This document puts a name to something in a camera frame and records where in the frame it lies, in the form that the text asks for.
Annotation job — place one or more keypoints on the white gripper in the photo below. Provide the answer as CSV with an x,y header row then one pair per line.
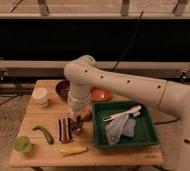
x,y
78,106

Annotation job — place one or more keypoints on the dark red grape bunch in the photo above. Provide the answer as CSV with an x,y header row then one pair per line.
x,y
78,120

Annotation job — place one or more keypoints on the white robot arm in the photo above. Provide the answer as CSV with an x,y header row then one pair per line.
x,y
167,96

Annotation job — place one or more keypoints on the small metal cup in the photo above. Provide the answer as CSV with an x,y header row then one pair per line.
x,y
76,129

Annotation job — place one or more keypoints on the orange red fruit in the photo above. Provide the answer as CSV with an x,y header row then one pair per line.
x,y
87,116

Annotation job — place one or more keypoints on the striped black red block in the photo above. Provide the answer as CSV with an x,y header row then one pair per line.
x,y
65,135

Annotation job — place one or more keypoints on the dark purple bowl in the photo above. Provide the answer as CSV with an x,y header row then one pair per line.
x,y
62,89

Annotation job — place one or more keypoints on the orange bowl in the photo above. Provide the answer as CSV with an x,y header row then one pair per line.
x,y
99,95

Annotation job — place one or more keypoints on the green chili pepper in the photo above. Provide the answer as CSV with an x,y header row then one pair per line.
x,y
49,138

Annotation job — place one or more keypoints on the white stacked cups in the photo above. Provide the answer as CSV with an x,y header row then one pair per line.
x,y
40,96

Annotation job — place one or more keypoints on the grey blue cloth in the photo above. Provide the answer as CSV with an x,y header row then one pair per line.
x,y
122,126

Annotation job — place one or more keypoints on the green plastic tray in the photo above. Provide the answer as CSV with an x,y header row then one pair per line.
x,y
144,135

